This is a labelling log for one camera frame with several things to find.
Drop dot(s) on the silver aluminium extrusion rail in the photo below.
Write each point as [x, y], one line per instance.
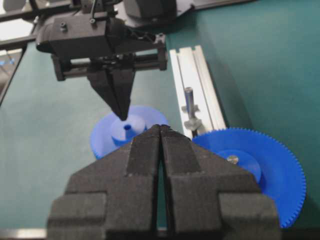
[190, 69]

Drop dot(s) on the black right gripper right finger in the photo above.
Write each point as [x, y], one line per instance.
[208, 198]

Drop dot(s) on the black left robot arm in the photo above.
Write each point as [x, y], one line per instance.
[146, 12]

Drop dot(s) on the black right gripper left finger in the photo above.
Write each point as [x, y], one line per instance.
[113, 198]

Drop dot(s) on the large blue plastic gear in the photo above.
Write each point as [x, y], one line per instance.
[276, 169]

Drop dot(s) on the small blue plastic gear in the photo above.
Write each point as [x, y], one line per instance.
[110, 133]

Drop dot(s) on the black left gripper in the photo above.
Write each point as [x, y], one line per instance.
[77, 43]

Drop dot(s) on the teal table mat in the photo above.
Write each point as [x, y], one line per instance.
[264, 59]

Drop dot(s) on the silver steel shaft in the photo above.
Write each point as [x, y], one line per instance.
[189, 98]

